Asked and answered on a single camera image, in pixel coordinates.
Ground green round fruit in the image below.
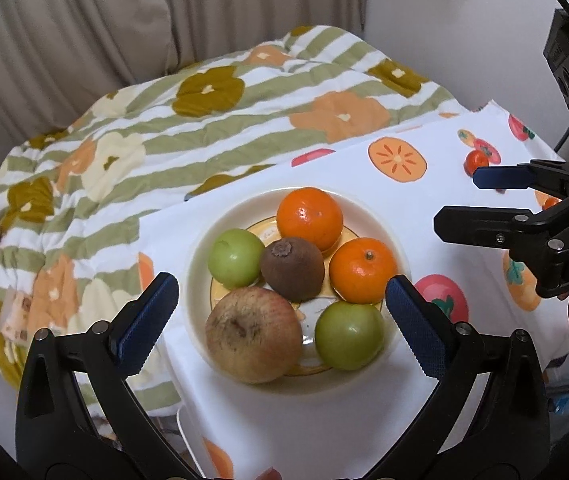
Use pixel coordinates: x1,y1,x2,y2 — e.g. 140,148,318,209
208,228,266,289
315,301,385,372

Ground yellow-red apple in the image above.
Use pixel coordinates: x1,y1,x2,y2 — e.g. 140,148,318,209
205,286,303,385

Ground beige curtain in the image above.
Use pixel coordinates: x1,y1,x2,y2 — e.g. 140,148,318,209
0,0,371,133

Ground cream plate with duck print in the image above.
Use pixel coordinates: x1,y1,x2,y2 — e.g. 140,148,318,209
184,187,413,378

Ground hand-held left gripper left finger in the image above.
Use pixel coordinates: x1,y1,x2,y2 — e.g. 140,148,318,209
16,271,180,480

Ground white persimmon-printed cloth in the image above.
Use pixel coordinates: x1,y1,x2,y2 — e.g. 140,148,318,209
137,100,569,480

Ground small red-orange tomato top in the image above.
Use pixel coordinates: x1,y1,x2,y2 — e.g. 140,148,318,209
465,149,490,177

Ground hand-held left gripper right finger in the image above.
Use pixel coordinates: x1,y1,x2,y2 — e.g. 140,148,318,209
385,274,550,480

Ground striped floral blanket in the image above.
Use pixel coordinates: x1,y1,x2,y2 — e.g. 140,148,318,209
0,25,465,417

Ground brown kiwi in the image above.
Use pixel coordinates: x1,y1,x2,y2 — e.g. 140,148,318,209
260,237,325,303

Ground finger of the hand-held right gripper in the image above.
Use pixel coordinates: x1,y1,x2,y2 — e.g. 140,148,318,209
472,160,569,197
433,191,569,256

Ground large orange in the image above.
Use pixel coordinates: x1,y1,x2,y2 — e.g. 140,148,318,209
276,186,344,252
329,238,399,305

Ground small snack box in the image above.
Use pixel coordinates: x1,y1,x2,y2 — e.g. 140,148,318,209
0,287,36,347

